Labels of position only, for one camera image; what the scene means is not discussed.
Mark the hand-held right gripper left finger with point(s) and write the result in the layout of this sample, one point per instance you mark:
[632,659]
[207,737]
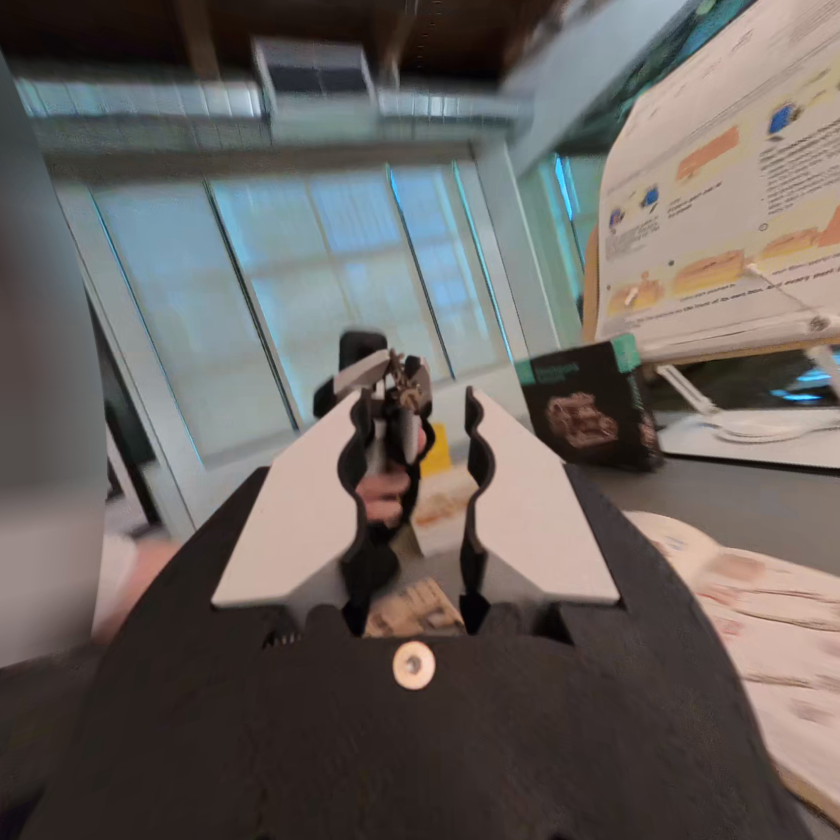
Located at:
[289,525]

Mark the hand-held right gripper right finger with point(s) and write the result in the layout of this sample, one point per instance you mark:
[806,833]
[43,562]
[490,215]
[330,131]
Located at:
[544,525]

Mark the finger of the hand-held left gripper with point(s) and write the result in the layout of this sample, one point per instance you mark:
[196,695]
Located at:
[420,380]
[361,374]

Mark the wooden axle with gears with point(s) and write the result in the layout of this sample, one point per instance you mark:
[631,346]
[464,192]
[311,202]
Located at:
[403,387]

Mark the person's left forearm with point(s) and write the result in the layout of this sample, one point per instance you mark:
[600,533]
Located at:
[144,584]

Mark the black model kit box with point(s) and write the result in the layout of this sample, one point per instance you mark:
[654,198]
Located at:
[584,407]

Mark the person's left hand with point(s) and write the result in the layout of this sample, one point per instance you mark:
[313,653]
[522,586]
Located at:
[384,499]

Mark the yellow plastic bin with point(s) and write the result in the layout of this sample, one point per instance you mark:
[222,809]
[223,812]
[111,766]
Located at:
[434,453]

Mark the white cardboard tray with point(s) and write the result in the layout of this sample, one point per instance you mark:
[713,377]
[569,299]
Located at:
[446,525]

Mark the wooden sheet offcut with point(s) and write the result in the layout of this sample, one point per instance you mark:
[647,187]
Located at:
[413,610]

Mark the large window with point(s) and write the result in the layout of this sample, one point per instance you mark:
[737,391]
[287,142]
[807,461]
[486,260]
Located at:
[197,295]

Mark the white document stand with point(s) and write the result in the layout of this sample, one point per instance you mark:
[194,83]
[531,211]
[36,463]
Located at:
[754,433]

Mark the illustrated instruction booklet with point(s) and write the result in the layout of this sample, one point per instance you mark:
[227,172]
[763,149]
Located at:
[774,623]

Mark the ceiling vent unit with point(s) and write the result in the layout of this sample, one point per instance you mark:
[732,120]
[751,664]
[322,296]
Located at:
[315,79]

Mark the instruction sheet on board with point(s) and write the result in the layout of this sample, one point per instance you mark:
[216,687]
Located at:
[722,197]

